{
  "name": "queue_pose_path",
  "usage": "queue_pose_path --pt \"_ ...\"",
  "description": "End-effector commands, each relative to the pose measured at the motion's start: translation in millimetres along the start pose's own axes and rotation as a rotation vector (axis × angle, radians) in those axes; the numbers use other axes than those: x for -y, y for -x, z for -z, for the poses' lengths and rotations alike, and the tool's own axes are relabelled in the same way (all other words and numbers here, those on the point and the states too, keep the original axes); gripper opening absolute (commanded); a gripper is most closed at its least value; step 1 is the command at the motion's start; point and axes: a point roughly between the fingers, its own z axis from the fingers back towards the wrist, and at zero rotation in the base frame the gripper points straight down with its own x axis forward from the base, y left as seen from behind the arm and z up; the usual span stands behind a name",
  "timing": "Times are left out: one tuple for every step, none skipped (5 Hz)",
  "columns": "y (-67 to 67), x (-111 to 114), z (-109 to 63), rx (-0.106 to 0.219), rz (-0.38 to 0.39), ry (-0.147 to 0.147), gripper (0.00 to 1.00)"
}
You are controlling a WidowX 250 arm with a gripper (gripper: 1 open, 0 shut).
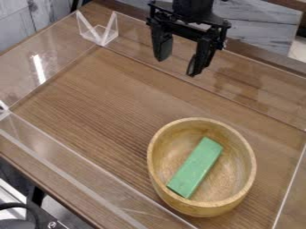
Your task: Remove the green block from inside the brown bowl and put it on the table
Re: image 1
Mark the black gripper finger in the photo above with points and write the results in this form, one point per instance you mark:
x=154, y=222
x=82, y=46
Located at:
x=201, y=59
x=161, y=44

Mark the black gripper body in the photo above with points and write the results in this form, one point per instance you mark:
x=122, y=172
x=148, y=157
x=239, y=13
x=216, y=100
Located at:
x=191, y=19

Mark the green rectangular block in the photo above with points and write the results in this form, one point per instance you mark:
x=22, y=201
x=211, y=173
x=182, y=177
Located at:
x=196, y=168

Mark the brown wooden bowl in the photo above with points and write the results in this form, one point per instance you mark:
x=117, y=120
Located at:
x=232, y=176

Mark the clear acrylic tray walls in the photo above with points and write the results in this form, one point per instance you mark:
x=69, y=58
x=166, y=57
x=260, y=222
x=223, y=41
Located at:
x=85, y=106

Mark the clear acrylic corner bracket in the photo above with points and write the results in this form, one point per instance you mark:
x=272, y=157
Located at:
x=98, y=34

